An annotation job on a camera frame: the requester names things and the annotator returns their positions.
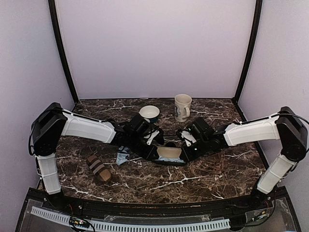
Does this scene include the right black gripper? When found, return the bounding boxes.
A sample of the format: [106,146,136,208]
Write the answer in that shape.
[180,137,211,163]

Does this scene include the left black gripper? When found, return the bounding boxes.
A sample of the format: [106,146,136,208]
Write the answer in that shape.
[127,134,159,160]

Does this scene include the light blue cloth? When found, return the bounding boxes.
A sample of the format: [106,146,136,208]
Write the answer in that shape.
[116,146,130,166]
[155,156,184,163]

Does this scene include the black aviator sunglasses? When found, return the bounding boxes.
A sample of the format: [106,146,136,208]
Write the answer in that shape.
[158,135,178,148]

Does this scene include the black checkered glasses case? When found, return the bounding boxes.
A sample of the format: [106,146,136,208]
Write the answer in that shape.
[151,146,186,166]

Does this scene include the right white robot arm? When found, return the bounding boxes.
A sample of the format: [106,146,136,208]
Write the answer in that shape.
[180,106,309,210]

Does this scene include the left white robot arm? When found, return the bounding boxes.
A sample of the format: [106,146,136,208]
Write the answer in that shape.
[28,102,159,211]

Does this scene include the white and navy bowl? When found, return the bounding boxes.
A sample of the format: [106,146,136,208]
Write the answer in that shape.
[139,105,160,123]

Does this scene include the white seahorse mug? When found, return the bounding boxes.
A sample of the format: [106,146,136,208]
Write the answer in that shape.
[174,94,192,122]

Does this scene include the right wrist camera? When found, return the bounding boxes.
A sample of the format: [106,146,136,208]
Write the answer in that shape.
[176,129,196,147]

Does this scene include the white slotted cable duct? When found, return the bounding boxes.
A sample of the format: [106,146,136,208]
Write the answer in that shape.
[30,206,230,232]

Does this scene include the black front rail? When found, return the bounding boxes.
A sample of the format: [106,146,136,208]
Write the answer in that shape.
[24,188,288,219]

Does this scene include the left black frame post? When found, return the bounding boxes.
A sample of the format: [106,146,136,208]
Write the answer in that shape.
[48,0,79,104]

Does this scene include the black frame post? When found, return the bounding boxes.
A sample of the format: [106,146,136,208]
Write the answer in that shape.
[233,0,263,104]
[48,0,79,104]

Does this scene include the right black frame post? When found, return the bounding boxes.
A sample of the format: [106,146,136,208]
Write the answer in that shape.
[233,0,263,104]

